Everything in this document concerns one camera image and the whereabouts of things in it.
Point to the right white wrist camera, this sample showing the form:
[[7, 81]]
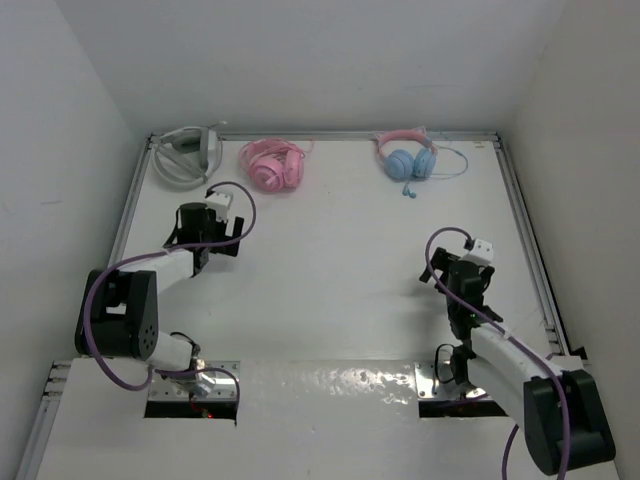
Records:
[[479, 252]]

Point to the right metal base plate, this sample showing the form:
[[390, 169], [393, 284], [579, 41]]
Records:
[[435, 383]]

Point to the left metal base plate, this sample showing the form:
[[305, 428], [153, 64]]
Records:
[[215, 385]]

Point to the white grey headphones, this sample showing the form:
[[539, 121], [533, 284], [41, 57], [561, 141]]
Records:
[[187, 157]]

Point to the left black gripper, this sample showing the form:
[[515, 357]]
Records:
[[211, 217]]

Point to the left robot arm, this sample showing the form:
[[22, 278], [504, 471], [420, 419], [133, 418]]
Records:
[[119, 315]]

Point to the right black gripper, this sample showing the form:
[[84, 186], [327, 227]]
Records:
[[441, 258]]

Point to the blue pink cat-ear headphones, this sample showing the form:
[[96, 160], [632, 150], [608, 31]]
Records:
[[400, 165]]

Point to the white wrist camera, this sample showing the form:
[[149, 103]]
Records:
[[220, 203], [479, 252]]

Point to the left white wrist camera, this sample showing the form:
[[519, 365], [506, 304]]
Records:
[[220, 203]]

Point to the metal base plate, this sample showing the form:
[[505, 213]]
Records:
[[215, 385], [435, 383]]

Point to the aluminium table frame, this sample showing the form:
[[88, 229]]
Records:
[[324, 311]]

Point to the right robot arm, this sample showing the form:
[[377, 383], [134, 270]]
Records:
[[558, 410]]

